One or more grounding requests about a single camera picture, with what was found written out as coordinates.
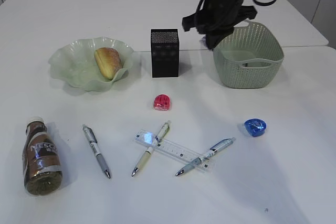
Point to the blue grip ballpoint pen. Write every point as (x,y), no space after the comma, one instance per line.
(200,160)

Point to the cream grip ballpoint pen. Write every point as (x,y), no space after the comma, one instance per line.
(147,154)

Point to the sugared bread roll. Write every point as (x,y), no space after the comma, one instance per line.
(108,61)

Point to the clear plastic ruler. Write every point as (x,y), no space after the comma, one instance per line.
(171,149)

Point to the grey grip ballpoint pen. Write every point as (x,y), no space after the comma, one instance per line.
(90,136)

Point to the green wavy glass plate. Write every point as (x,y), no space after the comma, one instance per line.
(75,63)

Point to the brown Nescafe coffee bottle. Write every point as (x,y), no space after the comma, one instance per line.
(42,169)

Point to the black mesh pen holder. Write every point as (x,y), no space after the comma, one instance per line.
(165,53)

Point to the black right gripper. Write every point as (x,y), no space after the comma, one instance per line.
(215,18)

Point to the green woven plastic basket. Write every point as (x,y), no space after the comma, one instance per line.
(249,58)

